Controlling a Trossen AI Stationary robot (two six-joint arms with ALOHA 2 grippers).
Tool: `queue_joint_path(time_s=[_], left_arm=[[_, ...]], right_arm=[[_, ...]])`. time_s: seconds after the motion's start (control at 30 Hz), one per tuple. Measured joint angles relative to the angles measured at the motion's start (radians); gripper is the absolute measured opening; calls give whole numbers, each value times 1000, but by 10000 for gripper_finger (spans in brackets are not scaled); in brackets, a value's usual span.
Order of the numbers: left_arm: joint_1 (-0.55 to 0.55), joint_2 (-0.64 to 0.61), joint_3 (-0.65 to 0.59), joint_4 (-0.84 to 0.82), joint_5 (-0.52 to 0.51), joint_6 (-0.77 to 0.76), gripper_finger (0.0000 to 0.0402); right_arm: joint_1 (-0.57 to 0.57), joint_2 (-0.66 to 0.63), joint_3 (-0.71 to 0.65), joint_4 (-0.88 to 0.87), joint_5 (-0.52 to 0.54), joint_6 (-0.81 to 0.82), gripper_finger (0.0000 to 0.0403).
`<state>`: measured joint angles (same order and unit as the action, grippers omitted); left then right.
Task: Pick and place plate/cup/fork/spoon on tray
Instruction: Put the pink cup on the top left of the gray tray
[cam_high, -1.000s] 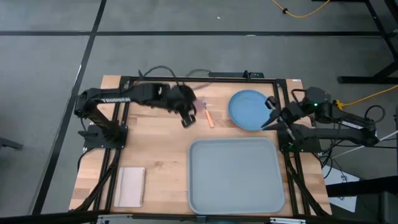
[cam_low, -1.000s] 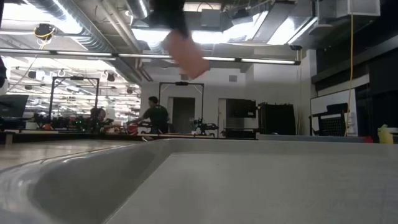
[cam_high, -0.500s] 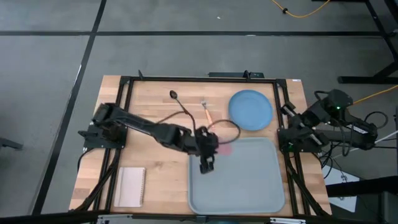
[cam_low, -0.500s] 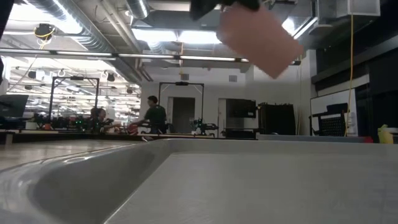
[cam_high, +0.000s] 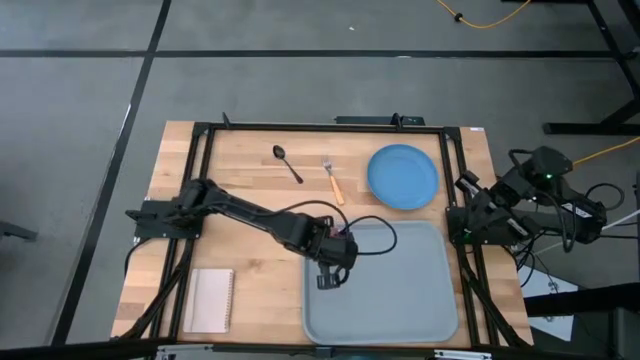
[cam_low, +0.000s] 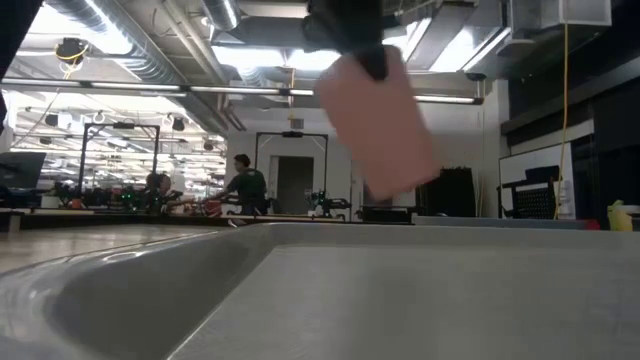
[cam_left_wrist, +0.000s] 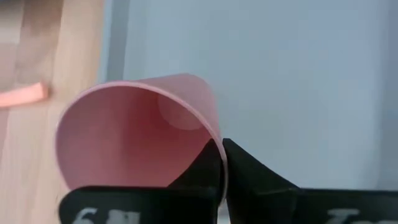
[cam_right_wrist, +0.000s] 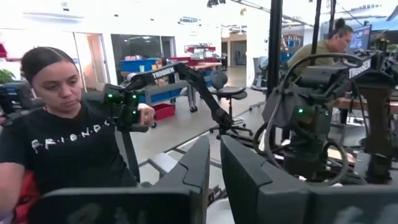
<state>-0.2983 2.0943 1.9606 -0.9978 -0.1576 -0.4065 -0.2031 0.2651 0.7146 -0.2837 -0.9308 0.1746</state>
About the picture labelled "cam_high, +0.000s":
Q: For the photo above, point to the grey plastic tray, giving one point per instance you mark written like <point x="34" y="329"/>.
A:
<point x="395" y="300"/>

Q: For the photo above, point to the beige spiral notebook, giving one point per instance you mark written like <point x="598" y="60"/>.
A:
<point x="208" y="300"/>

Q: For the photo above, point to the black furniture stand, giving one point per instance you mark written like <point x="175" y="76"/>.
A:
<point x="620" y="65"/>

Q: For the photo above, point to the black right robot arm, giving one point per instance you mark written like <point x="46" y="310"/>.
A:
<point x="560" y="210"/>

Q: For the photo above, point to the grey furniture foot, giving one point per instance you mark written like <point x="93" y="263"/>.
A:
<point x="17" y="231"/>

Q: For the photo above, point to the blue plate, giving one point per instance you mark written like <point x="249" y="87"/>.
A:
<point x="403" y="176"/>

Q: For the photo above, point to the dark metal spoon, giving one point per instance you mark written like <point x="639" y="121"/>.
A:
<point x="286" y="161"/>

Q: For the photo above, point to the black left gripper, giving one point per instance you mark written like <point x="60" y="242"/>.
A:
<point x="332" y="247"/>

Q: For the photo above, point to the black aluminium table frame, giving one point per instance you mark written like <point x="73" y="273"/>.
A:
<point x="452" y="160"/>

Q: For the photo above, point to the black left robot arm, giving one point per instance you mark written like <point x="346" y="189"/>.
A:
<point x="235" y="207"/>

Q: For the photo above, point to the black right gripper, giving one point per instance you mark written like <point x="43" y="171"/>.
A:
<point x="505" y="192"/>

